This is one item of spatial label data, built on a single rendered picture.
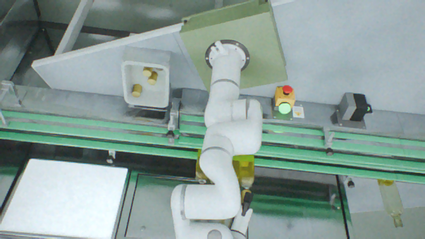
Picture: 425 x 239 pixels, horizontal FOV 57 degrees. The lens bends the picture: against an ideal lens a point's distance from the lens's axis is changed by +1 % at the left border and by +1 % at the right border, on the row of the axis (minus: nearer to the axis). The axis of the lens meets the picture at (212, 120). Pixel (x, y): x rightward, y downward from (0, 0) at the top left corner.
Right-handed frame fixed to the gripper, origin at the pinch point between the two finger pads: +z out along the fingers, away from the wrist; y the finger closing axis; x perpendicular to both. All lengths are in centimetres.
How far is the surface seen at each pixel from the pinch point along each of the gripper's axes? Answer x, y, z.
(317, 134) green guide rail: -18.0, 14.2, 30.3
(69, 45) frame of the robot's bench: 93, 14, 34
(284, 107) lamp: -2.4, 21.1, 32.1
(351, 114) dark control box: -28, 20, 41
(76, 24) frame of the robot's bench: 97, 15, 47
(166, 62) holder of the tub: 44, 33, 23
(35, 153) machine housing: 92, -18, -3
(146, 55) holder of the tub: 52, 33, 23
